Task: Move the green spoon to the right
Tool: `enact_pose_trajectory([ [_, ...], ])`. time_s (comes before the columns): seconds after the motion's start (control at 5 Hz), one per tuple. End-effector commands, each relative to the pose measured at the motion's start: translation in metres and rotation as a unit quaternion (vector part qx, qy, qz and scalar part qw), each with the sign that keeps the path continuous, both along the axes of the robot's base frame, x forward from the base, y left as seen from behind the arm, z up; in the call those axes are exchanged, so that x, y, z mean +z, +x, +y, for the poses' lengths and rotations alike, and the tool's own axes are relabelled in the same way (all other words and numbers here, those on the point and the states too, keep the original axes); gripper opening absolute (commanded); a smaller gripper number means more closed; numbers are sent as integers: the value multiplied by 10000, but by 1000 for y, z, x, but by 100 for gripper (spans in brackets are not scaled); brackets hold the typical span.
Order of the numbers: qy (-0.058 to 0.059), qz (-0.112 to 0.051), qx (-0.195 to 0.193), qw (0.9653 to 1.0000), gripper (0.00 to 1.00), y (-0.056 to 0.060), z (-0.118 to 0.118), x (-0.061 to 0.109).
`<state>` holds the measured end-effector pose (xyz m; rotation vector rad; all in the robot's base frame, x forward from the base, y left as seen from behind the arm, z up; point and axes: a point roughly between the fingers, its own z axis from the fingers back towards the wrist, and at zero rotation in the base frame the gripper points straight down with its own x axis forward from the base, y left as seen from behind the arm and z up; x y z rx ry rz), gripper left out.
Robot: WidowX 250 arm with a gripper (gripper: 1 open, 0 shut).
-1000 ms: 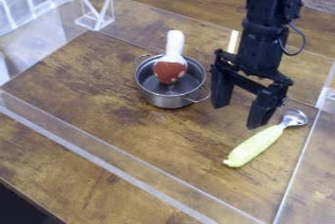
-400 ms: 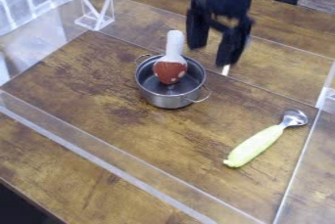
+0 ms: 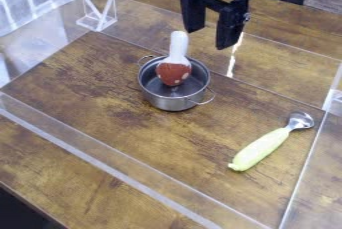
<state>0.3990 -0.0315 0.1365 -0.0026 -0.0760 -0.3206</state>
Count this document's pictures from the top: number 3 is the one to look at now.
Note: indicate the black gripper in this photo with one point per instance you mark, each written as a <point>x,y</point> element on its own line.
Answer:
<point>233,17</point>

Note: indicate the small steel pot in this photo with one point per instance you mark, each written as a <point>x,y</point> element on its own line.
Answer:
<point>177,98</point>

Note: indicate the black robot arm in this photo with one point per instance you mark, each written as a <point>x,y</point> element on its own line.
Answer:
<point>235,15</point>

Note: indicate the red white toy mushroom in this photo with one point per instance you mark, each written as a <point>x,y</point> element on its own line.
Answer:
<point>174,68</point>

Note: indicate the clear acrylic bracket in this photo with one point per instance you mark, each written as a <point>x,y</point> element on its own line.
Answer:
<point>97,20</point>

